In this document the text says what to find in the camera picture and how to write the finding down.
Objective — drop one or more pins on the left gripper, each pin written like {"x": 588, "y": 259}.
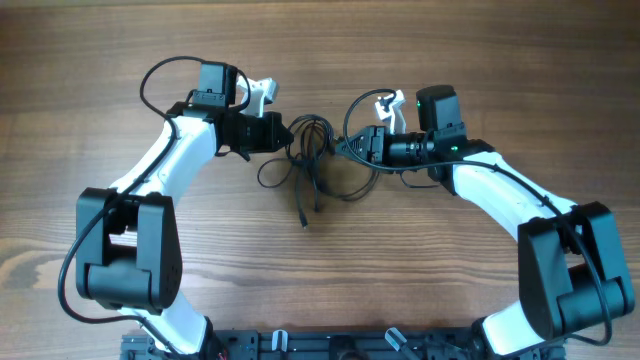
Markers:
{"x": 273, "y": 133}

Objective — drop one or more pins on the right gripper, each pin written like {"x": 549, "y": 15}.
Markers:
{"x": 373, "y": 145}

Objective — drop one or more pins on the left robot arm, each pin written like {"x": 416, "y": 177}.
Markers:
{"x": 127, "y": 251}

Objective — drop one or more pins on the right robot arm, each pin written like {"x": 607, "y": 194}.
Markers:
{"x": 572, "y": 275}

